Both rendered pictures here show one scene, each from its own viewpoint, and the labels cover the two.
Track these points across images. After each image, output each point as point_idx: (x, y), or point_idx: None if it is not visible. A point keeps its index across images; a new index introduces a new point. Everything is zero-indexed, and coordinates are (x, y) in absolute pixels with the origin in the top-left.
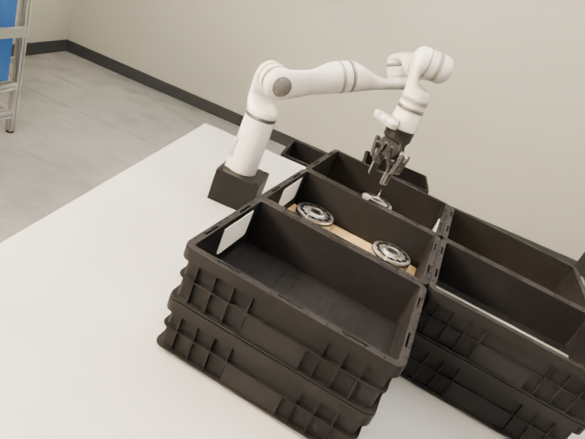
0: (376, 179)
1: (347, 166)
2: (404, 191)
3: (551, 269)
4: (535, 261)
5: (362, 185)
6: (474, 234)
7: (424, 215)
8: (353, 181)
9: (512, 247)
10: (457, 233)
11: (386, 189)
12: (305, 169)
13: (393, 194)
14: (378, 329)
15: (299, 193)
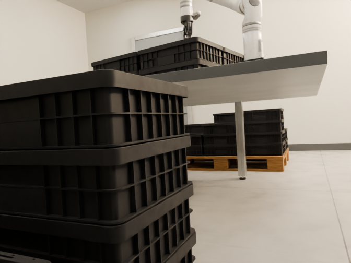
0: (171, 48)
1: (187, 45)
2: (157, 50)
3: (97, 67)
4: (103, 66)
5: (177, 55)
6: (125, 62)
7: (145, 61)
8: (182, 54)
9: (111, 63)
10: (130, 64)
11: (165, 52)
12: (223, 47)
13: (161, 54)
14: None
15: (223, 59)
